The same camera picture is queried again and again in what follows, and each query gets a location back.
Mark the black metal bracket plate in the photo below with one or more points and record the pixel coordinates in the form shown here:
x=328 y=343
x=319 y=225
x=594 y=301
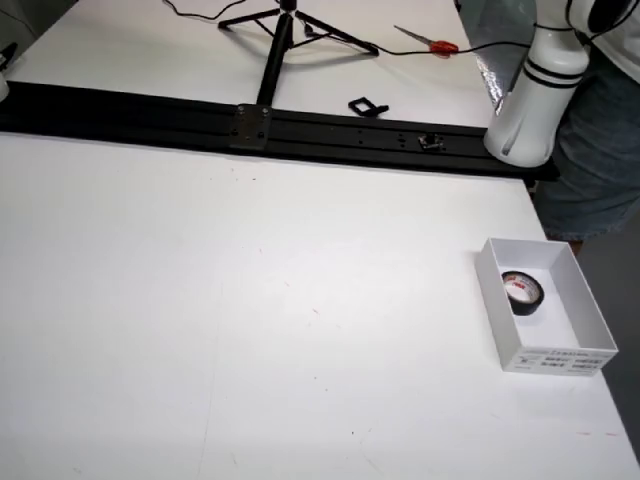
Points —
x=252 y=127

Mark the small black rail nut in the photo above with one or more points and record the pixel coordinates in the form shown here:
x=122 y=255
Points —
x=431 y=141

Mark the white cardboard bin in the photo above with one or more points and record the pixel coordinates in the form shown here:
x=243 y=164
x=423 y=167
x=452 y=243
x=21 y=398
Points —
x=492 y=295

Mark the black tripod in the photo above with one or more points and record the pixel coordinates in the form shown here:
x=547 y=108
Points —
x=280 y=45

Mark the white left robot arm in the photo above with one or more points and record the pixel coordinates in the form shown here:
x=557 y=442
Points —
x=530 y=115

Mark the person in blue jeans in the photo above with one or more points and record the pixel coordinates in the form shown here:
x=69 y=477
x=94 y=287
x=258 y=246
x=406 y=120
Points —
x=595 y=165

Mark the black plastic clip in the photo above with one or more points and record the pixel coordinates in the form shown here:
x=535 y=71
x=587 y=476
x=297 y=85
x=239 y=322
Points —
x=362 y=107

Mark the black aluminium rail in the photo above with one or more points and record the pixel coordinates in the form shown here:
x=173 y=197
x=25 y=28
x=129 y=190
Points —
x=150 y=120

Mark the silver reflective sheet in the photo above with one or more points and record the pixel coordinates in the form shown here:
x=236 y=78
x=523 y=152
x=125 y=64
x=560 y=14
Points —
x=492 y=75

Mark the black tape roll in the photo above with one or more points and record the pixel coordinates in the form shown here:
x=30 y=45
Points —
x=525 y=307

